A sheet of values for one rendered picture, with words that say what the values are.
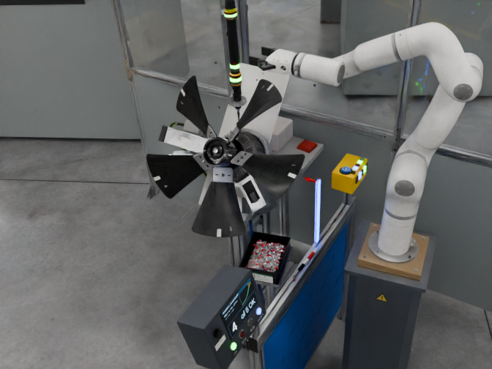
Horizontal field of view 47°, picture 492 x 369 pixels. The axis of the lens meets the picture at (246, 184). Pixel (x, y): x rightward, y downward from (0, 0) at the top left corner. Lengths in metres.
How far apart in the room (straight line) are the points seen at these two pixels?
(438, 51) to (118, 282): 2.42
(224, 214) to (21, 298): 1.71
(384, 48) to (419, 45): 0.10
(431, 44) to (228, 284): 0.94
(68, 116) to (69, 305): 1.78
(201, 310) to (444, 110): 0.98
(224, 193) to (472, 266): 1.44
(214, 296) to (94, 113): 3.11
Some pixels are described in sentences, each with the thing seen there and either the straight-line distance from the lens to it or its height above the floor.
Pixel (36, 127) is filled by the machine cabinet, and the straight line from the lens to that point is 4.94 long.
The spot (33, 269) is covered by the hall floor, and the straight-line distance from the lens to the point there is 3.84.
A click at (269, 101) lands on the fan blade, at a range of 2.28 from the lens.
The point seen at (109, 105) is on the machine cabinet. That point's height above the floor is 0.37.
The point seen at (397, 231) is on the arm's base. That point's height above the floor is 1.09.
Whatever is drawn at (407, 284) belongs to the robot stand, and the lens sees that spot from 2.19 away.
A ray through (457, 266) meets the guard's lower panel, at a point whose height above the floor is 0.29.
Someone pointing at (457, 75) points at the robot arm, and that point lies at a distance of 1.77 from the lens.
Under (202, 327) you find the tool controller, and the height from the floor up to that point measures 1.25.
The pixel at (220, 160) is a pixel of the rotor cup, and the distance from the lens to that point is 2.30.
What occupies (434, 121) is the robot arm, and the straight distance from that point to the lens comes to 1.90.
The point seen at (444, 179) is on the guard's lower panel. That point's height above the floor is 0.82.
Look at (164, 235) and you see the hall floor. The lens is 3.78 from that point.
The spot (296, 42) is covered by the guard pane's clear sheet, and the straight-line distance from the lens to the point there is 2.83.
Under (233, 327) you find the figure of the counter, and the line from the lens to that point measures 1.74.
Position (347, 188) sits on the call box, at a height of 1.01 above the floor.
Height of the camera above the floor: 2.54
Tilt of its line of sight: 38 degrees down
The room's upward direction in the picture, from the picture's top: 4 degrees counter-clockwise
